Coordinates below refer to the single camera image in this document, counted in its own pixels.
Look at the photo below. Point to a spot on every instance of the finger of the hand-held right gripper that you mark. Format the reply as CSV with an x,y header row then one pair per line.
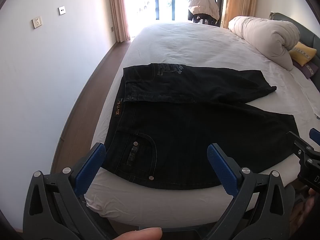
x,y
315,134
303,146

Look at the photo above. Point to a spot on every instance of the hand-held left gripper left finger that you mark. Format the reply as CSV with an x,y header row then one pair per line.
x,y
92,163

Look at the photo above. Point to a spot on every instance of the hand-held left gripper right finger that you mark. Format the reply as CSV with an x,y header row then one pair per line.
x,y
222,170

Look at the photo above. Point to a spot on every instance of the black denim pants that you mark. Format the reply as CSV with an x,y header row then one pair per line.
x,y
190,140

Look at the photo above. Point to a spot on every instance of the person's right hand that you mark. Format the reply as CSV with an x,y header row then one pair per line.
x,y
315,203

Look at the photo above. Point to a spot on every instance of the person's left hand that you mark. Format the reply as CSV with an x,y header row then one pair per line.
x,y
142,233

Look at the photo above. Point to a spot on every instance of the purple pillow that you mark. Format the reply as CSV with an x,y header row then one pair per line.
x,y
308,69

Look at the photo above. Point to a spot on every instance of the yellow patterned pillow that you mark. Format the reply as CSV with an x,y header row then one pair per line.
x,y
303,53

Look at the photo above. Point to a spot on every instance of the dark green bed headboard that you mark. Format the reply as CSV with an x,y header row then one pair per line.
x,y
310,33

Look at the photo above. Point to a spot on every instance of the rolled cream duvet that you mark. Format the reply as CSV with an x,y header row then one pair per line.
x,y
265,35

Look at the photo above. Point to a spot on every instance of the bed with white sheet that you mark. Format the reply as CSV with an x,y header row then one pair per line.
x,y
190,45

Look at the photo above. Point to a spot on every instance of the beige curtain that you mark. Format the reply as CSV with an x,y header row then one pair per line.
x,y
120,10
237,2

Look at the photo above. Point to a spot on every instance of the black chair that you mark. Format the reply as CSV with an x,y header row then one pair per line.
x,y
193,17

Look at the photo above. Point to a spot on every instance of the cream puffer jacket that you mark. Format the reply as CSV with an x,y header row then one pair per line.
x,y
203,3

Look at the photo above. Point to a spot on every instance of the glass balcony door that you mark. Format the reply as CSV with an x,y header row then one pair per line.
x,y
162,0

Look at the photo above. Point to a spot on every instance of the white wall socket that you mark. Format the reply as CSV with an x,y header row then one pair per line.
x,y
37,22

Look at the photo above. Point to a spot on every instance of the upper beige wall socket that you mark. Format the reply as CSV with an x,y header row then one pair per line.
x,y
61,10

